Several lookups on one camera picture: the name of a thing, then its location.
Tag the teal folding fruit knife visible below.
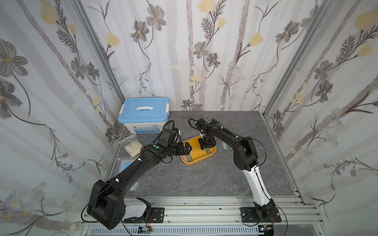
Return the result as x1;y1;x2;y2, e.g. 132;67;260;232
222;142;230;150

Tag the yellow plastic tray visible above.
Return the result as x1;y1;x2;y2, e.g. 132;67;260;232
180;136;217;166

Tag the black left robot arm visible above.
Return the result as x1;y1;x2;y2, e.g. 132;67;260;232
82;120;192;230

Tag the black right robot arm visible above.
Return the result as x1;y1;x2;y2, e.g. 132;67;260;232
188;118;282;222

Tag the blue lid storage box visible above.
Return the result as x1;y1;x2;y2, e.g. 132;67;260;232
118;97;169;134

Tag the bag of white gloves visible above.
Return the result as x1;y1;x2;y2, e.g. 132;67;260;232
119;134;143;158

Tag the blue face mask pack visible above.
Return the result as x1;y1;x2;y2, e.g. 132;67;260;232
117;159;139;191

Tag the small circuit board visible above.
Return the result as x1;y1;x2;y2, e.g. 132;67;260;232
137;226;153;234

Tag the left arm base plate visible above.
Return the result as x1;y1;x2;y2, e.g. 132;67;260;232
123;207;165;224

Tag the aluminium frame rail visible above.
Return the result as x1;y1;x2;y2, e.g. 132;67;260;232
79;196;325;236

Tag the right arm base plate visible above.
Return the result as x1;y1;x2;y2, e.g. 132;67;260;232
239;207;282;223

